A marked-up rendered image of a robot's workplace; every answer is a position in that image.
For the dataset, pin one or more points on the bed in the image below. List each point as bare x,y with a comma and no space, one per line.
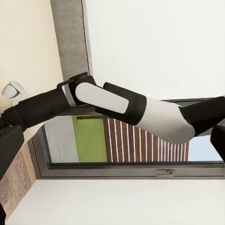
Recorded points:
42,43

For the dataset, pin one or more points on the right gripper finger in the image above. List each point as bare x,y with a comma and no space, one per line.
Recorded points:
4,123

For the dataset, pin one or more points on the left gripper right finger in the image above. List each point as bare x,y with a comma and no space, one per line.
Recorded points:
218,139

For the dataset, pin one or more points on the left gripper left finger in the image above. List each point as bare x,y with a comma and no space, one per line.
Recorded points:
11,140

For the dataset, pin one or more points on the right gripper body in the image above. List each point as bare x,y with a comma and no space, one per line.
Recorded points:
29,112

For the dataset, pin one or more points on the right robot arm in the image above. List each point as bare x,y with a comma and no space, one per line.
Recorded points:
168,121

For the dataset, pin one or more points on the door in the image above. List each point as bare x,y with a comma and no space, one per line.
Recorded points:
82,144

